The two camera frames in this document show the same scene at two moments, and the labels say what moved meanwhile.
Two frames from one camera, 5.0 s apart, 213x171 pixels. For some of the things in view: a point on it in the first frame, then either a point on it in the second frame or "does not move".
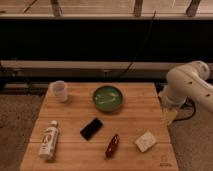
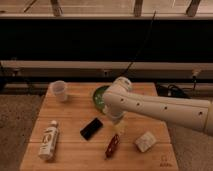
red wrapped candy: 112,146 does not move
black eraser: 91,129 does not move
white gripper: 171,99 -> 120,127
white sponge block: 145,141 does not move
